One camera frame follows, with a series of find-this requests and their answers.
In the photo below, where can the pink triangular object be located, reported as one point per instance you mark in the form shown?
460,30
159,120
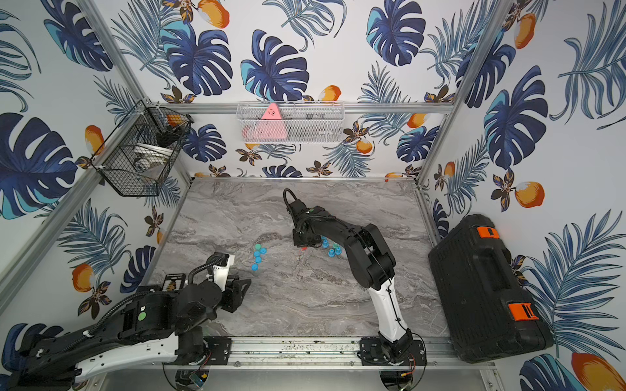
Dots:
271,126

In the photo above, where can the black plastic tool case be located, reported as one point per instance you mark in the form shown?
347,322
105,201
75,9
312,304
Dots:
489,315

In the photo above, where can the white items in wire basket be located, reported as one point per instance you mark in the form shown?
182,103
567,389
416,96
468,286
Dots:
150,161

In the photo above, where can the clear wall shelf basket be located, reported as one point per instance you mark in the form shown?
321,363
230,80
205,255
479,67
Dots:
306,122

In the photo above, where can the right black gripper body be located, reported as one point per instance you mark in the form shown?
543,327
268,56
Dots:
299,240

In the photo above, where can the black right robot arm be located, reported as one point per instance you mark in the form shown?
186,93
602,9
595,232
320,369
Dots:
371,263

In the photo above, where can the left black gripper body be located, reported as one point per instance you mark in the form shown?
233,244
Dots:
234,293

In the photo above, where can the black wire basket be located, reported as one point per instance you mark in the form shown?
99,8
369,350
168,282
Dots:
149,140

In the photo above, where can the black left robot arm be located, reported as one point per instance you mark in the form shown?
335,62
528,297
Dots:
148,326

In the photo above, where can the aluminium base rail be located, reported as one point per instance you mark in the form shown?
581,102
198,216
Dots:
322,353

